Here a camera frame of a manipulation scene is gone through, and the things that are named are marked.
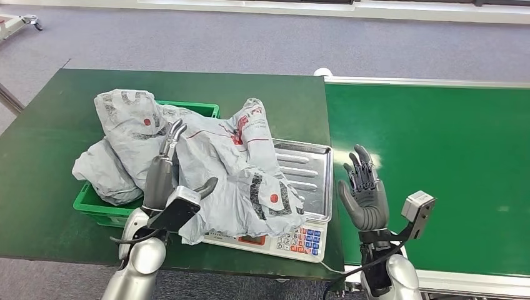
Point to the green conveyor belt machine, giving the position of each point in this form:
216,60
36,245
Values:
455,157

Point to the white window sill ledge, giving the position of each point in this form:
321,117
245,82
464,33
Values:
414,11

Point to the small plain grey courier bag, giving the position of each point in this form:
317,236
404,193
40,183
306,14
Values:
103,174

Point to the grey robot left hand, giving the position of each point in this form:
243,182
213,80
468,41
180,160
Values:
159,182

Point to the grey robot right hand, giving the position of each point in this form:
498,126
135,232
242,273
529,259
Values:
368,207

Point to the large grey courier bag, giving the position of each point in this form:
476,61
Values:
128,132

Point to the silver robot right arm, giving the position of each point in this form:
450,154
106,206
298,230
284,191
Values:
399,277

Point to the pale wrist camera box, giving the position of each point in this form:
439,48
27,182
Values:
176,209
418,209

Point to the electronic weighing scale steel tray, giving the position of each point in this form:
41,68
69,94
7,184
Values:
308,170

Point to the white wheeled cart frame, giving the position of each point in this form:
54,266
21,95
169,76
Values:
16,22

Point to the dark metal bar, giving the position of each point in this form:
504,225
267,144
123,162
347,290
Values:
10,99

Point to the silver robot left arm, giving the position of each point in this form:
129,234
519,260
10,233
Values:
138,265

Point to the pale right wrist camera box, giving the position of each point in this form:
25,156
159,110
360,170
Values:
418,209

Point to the grey courier bag red lines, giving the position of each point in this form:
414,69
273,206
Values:
232,186

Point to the green plastic crate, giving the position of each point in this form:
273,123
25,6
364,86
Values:
95,211

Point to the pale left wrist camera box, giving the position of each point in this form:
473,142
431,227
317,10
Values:
176,209

